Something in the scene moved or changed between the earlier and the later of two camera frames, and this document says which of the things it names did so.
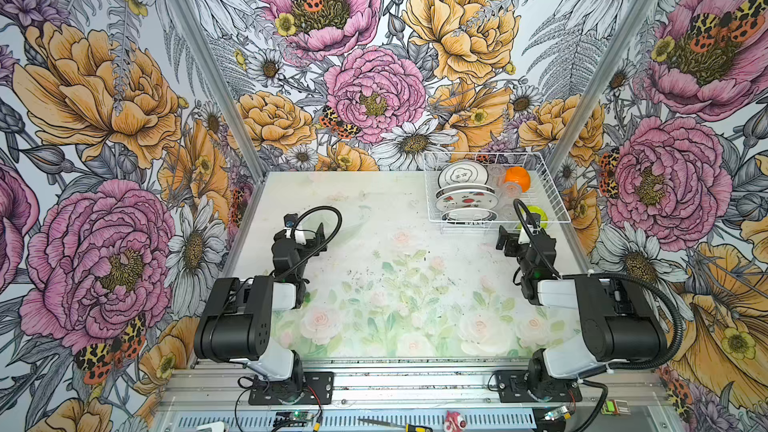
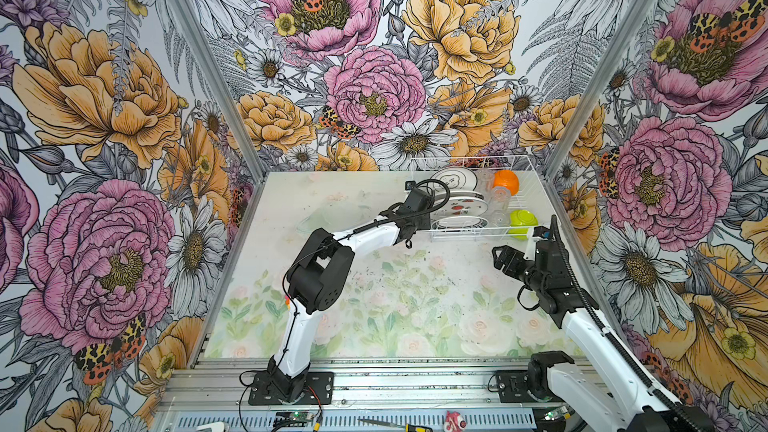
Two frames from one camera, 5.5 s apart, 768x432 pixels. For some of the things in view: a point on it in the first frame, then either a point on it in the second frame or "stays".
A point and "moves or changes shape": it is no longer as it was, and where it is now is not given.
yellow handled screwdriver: [407, 427] stays
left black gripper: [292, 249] -> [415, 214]
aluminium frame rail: [409, 385] stays
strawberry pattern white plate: [466, 199] moves or changes shape
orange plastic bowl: [519, 175] -> [506, 178]
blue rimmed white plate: [469, 216] -> [459, 223]
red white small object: [454, 422] stays
